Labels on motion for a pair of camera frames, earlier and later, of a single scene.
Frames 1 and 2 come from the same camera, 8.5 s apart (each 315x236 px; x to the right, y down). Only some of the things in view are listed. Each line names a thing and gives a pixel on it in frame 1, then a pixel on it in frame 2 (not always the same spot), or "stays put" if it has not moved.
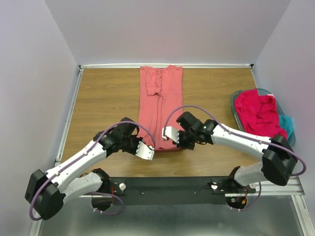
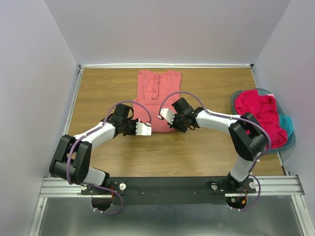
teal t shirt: [286, 123] stays put
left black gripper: [137, 139] to [133, 133]
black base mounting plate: [173, 190] stays put
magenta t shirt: [259, 113] stays put
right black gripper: [181, 145] to [182, 130]
